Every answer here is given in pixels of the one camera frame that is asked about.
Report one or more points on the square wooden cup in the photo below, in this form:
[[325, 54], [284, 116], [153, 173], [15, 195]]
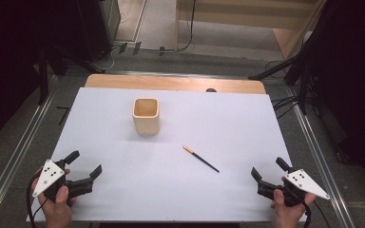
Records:
[[145, 118]]

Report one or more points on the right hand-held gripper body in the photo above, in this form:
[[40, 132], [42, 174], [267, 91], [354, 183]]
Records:
[[305, 183]]

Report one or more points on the metal floor rail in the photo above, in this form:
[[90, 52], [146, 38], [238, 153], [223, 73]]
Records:
[[15, 158], [321, 164]]

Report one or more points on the black metal stand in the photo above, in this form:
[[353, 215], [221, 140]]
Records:
[[43, 79], [303, 88]]

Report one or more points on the white table sheet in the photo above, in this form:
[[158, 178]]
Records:
[[171, 190]]

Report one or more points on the black cabinet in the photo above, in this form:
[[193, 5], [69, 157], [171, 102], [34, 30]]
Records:
[[95, 25]]

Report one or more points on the black curtain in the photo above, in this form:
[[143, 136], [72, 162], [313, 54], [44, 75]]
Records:
[[351, 79], [9, 63]]

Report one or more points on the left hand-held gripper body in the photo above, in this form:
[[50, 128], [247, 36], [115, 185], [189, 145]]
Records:
[[49, 177]]

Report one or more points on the person's left hand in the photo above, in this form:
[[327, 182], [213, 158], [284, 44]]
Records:
[[58, 212]]

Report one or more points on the light wooden furniture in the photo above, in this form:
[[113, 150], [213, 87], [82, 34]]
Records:
[[234, 15]]

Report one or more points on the person's right hand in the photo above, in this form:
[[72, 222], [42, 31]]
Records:
[[286, 215]]

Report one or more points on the black chopstick with orange end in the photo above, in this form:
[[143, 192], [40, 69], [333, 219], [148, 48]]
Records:
[[202, 160]]

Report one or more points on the dark round table grommet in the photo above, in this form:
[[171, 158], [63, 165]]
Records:
[[211, 90]]

